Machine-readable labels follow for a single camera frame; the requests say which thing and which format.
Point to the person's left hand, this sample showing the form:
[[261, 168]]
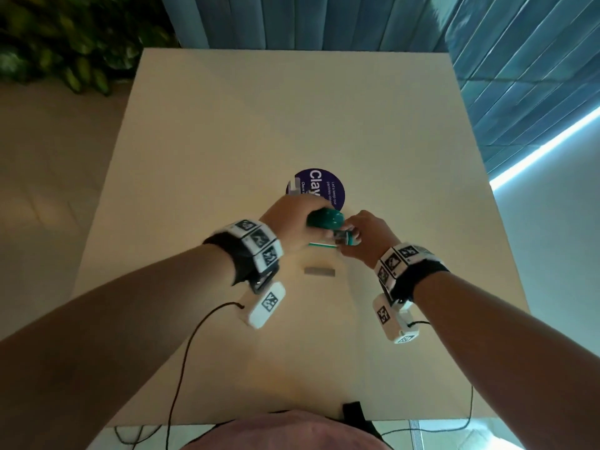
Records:
[[293, 222]]

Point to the person's right hand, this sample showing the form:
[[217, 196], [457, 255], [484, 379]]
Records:
[[370, 236]]

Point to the teal stapler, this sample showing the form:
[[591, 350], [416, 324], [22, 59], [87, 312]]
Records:
[[326, 223]]

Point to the silver staples strip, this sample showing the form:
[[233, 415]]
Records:
[[320, 271]]

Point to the person's left forearm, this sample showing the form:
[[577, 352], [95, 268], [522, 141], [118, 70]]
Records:
[[112, 332]]

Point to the person's right forearm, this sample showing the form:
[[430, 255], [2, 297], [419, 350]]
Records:
[[511, 351]]

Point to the person's pink shirt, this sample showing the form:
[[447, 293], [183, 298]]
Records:
[[286, 431]]

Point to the round purple sticker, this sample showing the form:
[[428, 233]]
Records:
[[323, 185]]

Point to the beige table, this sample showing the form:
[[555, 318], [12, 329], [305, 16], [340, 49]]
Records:
[[290, 126]]

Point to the white light strip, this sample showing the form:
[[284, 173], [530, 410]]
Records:
[[546, 147]]

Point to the blue curtain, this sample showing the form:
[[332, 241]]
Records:
[[468, 56]]

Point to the green leafy plant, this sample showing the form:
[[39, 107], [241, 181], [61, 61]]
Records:
[[70, 37]]

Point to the left wrist camera band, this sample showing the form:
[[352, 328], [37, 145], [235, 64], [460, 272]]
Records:
[[255, 267]]

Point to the wrist camera band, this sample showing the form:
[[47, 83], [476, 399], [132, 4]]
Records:
[[398, 288], [255, 267]]

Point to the right wrist camera band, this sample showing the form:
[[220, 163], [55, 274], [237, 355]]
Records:
[[398, 288]]

